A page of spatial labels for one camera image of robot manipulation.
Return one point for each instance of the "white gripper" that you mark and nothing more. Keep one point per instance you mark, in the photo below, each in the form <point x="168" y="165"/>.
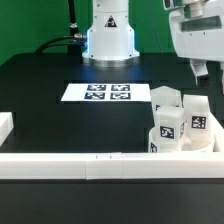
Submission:
<point x="197" y="30"/>

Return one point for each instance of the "white round stool seat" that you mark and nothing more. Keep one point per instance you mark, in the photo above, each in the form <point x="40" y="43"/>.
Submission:
<point x="188" y="146"/>

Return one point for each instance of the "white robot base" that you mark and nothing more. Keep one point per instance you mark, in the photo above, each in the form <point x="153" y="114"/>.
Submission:
<point x="110" y="39"/>

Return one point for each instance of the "white marker sheet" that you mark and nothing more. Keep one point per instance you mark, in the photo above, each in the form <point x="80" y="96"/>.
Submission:
<point x="96" y="92"/>

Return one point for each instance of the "white front barrier rail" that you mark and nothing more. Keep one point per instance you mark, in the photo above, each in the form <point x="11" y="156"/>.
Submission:
<point x="111" y="166"/>

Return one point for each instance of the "white left barrier rail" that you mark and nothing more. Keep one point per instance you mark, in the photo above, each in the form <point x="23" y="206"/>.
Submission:
<point x="6" y="125"/>

